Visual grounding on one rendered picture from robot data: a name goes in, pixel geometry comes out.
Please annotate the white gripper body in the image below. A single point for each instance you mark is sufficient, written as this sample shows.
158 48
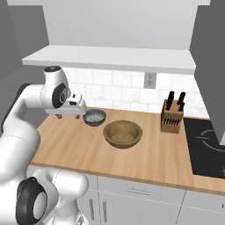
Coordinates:
66 110

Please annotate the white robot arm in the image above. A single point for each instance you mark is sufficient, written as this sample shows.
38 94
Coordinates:
17 140

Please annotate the small dark blue bowl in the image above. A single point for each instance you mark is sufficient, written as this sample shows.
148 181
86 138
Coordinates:
94 117

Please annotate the large wooden bowl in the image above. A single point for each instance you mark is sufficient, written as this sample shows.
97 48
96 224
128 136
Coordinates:
122 134

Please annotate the grey cabinet door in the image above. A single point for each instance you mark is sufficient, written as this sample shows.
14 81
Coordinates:
17 44
209 73

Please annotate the white cupboard door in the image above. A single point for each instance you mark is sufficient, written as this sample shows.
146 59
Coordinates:
140 212
93 202

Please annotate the wooden knife block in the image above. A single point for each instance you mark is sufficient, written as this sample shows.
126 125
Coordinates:
171 121

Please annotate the white drawer front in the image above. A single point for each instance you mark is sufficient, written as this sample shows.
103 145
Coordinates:
205 208
140 189

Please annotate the black hob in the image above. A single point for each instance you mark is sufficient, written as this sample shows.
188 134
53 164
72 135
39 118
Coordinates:
205 152

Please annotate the grey wall outlet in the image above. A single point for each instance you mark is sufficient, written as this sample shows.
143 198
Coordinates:
150 80

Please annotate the white open wall cabinet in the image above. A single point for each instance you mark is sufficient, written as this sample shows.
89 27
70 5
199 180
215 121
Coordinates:
117 44

